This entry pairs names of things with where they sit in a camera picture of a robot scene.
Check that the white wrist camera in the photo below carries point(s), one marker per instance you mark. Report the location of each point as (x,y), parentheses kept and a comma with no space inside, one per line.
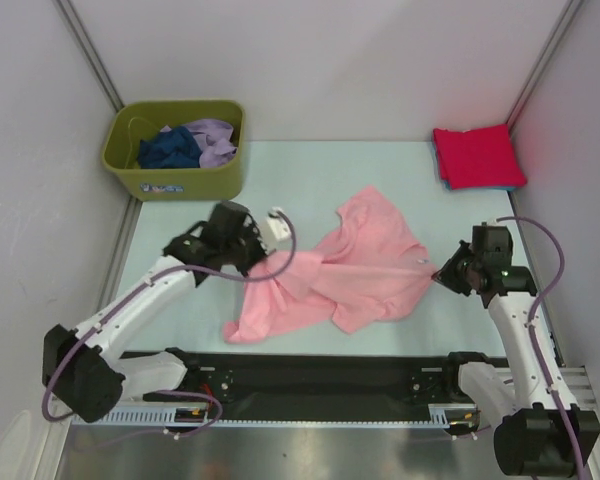
(491,223)
(274,229)

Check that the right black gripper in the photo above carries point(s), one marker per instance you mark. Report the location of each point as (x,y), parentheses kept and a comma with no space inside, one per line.
(442,277)

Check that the right aluminium frame post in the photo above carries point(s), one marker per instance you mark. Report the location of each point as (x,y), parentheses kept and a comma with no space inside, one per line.
(558,33)

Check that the olive green plastic bin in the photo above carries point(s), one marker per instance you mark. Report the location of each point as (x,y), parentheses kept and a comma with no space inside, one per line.
(141,122)

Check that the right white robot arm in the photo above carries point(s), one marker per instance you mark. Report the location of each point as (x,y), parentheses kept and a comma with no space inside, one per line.
(539,429)

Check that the left aluminium frame post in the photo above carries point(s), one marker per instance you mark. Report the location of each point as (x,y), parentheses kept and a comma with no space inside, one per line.
(79,33)

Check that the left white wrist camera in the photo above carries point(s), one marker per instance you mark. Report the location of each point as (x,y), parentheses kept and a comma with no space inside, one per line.
(274,229)

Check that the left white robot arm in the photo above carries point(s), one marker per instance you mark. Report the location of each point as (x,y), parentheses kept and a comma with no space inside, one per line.
(85,367)

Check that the dark blue t shirt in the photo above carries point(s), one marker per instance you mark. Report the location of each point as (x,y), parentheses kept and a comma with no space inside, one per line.
(173,149)

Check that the folded red t shirt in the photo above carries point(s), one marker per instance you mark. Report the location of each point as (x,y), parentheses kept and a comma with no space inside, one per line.
(478,157)

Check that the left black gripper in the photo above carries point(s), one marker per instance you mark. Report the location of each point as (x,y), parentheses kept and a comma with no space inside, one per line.
(253,232)

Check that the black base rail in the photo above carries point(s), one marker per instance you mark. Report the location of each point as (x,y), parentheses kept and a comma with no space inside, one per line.
(301,379)

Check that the white slotted cable duct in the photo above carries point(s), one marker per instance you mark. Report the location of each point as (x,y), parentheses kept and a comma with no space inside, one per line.
(320,413)

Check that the aluminium frame post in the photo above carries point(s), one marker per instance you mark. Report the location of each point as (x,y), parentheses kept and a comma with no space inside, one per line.
(558,33)
(79,33)

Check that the lilac t shirt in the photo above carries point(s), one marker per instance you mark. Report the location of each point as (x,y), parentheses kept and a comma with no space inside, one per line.
(213,138)

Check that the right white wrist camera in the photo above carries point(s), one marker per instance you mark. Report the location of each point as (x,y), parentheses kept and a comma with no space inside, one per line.
(491,223)

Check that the pink t shirt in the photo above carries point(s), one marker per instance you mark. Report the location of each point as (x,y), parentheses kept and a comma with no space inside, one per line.
(371,268)

